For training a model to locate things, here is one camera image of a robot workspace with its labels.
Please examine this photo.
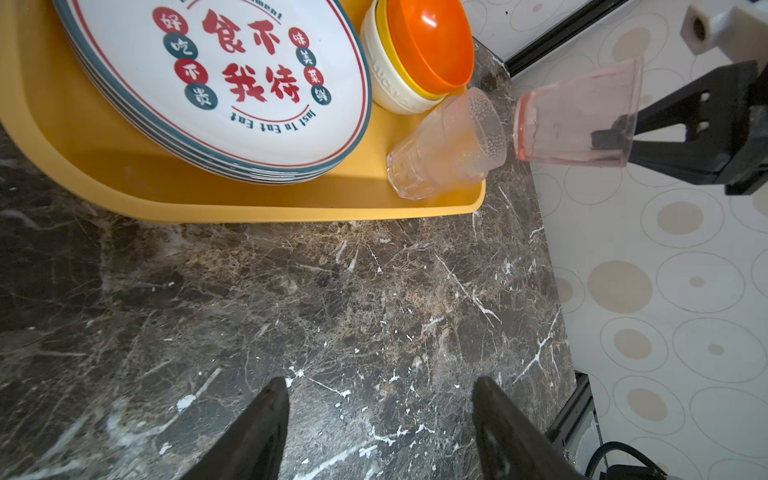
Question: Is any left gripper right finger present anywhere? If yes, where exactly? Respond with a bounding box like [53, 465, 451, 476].
[472, 376, 584, 479]

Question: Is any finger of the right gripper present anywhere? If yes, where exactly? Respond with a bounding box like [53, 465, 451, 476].
[628, 68, 729, 186]

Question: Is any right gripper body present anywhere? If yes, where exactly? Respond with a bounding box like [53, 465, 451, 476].
[716, 61, 767, 196]

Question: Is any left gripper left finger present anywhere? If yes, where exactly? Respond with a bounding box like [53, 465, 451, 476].
[182, 377, 290, 480]

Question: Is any pink translucent cup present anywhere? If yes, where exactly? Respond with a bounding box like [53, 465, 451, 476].
[514, 56, 644, 168]

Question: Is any clear plastic cup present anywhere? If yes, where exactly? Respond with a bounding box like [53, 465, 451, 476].
[387, 104, 489, 200]

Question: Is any orange plastic bowl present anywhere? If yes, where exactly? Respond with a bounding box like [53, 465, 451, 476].
[386, 0, 476, 96]

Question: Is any cream and orange bowl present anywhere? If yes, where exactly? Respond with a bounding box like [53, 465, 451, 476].
[361, 1, 445, 115]

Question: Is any yellow plastic bowl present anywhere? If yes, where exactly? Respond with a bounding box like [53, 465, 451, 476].
[374, 0, 469, 102]

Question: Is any yellow plastic bin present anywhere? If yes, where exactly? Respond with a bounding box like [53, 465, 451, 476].
[1, 1, 486, 224]

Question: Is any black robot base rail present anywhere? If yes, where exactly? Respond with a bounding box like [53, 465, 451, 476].
[545, 372, 603, 474]

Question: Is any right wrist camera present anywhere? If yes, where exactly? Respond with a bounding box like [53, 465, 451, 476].
[680, 0, 767, 68]

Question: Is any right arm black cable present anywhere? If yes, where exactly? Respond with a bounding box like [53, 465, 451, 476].
[584, 440, 679, 480]

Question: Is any right black frame post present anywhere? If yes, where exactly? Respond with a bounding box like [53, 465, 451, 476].
[505, 0, 628, 77]

